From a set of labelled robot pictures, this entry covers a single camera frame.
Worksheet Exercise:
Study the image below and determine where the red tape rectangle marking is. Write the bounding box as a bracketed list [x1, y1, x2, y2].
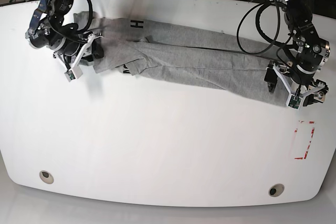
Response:
[291, 121, 316, 160]

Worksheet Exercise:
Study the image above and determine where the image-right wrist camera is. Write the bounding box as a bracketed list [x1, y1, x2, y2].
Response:
[286, 94, 302, 110]

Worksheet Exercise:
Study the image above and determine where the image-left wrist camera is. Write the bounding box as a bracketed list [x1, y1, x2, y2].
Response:
[65, 66, 83, 82]

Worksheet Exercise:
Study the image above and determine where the left table grommet hole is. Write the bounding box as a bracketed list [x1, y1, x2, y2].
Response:
[39, 170, 54, 185]

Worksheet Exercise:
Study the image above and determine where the image-left arm black cable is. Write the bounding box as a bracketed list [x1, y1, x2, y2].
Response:
[69, 0, 94, 35]

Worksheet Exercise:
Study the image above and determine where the grey t-shirt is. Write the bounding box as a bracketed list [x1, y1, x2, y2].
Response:
[90, 18, 288, 106]

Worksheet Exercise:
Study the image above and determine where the table grommet hole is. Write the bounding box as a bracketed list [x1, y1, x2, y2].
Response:
[39, 170, 54, 185]
[268, 184, 285, 197]

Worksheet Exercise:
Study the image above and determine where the right table grommet hole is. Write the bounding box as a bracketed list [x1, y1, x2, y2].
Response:
[268, 184, 285, 197]

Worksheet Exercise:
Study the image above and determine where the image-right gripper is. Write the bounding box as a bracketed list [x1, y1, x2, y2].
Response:
[264, 60, 329, 107]

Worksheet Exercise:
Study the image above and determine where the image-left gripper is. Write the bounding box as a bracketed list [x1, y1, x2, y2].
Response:
[53, 32, 104, 72]

